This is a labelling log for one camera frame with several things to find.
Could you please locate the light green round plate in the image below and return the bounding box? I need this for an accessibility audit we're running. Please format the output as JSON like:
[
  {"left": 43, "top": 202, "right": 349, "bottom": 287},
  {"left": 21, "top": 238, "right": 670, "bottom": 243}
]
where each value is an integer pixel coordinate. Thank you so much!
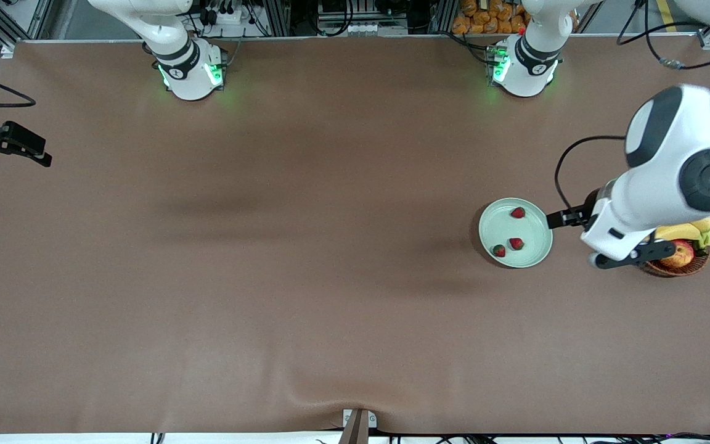
[{"left": 478, "top": 197, "right": 554, "bottom": 269}]

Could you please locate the brown wicker basket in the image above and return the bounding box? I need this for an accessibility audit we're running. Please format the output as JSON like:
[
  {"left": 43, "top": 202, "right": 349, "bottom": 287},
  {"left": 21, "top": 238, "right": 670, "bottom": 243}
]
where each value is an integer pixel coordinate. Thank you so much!
[{"left": 642, "top": 244, "right": 710, "bottom": 278}]

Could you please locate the red yellow apple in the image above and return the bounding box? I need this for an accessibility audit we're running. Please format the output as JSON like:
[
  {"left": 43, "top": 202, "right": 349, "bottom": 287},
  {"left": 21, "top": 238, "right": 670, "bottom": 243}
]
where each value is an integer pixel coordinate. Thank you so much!
[{"left": 660, "top": 239, "right": 696, "bottom": 269}]

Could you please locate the grey base box green light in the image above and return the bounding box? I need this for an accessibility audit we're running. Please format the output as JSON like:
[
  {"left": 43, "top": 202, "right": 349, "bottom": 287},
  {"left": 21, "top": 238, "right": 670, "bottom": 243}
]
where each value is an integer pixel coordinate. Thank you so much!
[
  {"left": 484, "top": 43, "right": 511, "bottom": 86},
  {"left": 204, "top": 48, "right": 230, "bottom": 87}
]

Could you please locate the pile of brown bread rolls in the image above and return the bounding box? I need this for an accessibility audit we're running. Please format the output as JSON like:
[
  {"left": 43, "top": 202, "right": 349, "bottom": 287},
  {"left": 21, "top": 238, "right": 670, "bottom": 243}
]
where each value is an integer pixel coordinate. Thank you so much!
[{"left": 452, "top": 0, "right": 531, "bottom": 35}]

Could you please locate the white power strip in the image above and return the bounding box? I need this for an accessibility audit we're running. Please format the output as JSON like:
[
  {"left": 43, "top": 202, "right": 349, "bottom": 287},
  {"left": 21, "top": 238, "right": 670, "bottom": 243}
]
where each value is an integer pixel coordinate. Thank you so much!
[{"left": 204, "top": 5, "right": 243, "bottom": 25}]

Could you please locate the brown table cover cloth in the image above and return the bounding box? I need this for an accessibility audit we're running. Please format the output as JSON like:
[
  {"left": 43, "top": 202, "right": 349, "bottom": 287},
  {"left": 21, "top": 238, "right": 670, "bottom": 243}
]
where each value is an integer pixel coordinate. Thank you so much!
[{"left": 0, "top": 34, "right": 710, "bottom": 435}]

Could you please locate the white terminal strip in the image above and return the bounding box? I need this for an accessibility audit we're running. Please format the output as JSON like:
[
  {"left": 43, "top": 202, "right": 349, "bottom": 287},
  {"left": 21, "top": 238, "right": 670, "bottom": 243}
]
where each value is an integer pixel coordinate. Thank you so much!
[{"left": 317, "top": 22, "right": 409, "bottom": 36}]

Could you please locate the table edge clamp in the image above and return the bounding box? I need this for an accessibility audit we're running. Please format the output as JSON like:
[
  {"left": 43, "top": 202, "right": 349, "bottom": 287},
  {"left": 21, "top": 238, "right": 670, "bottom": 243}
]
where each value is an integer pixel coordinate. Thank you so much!
[{"left": 341, "top": 408, "right": 378, "bottom": 444}]

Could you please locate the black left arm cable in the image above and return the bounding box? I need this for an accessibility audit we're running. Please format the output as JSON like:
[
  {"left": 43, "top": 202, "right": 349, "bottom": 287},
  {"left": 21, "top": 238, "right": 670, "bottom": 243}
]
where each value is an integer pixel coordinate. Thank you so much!
[{"left": 554, "top": 0, "right": 710, "bottom": 213}]

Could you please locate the aluminium frame post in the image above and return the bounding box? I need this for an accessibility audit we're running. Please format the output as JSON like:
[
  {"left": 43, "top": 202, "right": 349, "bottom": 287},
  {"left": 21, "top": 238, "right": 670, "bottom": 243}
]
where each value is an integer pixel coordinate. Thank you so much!
[
  {"left": 264, "top": 0, "right": 292, "bottom": 38},
  {"left": 430, "top": 0, "right": 459, "bottom": 35}
]

